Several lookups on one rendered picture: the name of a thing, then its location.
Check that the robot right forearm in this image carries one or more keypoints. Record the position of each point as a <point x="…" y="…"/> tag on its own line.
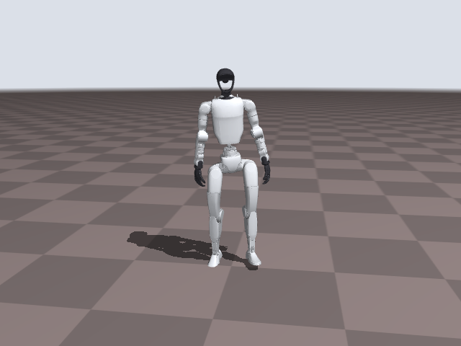
<point x="199" y="150"/>

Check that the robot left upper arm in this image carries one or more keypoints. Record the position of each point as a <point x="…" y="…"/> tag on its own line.
<point x="249" y="106"/>

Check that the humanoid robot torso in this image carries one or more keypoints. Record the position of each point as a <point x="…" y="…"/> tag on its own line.
<point x="227" y="122"/>

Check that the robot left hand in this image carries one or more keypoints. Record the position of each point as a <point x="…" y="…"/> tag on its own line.
<point x="266" y="168"/>

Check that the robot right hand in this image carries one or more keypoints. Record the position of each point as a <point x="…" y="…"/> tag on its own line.
<point x="198" y="173"/>

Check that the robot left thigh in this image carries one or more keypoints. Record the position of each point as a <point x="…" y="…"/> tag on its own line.
<point x="250" y="178"/>

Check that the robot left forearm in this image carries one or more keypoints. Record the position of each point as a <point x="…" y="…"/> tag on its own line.
<point x="261" y="147"/>

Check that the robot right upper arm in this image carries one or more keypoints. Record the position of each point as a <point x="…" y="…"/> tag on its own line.
<point x="204" y="109"/>

